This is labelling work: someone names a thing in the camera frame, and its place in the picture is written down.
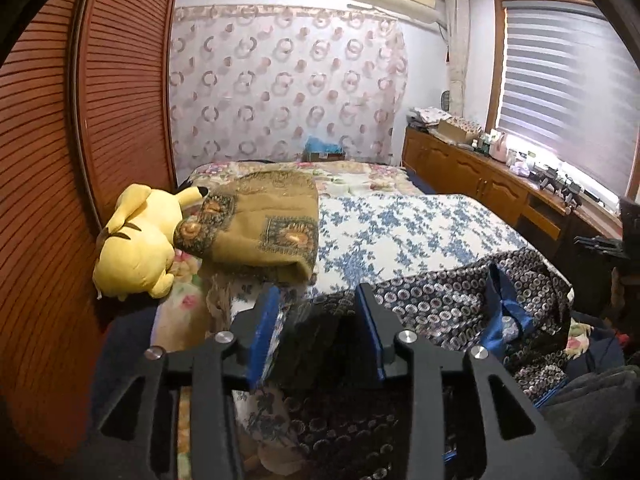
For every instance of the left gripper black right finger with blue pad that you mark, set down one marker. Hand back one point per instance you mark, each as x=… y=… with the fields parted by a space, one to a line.
x=499 y=432

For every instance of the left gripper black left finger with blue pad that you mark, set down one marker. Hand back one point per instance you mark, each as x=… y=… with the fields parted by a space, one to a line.
x=136 y=433

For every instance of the navy patterned satin pajama top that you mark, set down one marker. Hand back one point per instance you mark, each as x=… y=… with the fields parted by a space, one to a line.
x=350 y=426

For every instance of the wooden sideboard cabinet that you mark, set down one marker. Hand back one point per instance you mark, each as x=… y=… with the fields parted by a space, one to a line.
x=537 y=214

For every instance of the floral beige bed cover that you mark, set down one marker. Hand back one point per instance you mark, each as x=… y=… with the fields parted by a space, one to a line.
x=198 y=303

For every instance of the pink kettle on sideboard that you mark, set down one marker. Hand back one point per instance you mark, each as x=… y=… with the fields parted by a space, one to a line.
x=498 y=149

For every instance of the white zebra window blind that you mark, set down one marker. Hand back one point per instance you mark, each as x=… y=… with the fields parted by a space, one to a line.
x=570 y=85

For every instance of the yellow Pikachu plush toy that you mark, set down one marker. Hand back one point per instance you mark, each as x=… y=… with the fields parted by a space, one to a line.
x=136 y=247

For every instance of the cardboard box on sideboard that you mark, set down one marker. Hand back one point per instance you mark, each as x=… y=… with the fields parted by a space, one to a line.
x=459 y=130

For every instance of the blue white floral cloth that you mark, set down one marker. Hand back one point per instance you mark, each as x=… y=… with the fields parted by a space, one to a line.
x=344 y=241

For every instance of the olive gold patterned cushion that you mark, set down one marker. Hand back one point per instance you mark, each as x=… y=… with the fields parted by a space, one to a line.
x=255 y=224

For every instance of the beige tied window curtain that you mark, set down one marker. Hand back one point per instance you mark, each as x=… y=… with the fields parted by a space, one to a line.
x=458 y=42

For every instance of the teal item on cardboard box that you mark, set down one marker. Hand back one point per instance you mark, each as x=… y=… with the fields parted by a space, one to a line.
x=316 y=150

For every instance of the brown louvered wardrobe door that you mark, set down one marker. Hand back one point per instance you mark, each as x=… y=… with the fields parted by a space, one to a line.
x=84 y=113

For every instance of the pink circle patterned curtain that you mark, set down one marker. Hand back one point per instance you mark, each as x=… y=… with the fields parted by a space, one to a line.
x=263 y=82

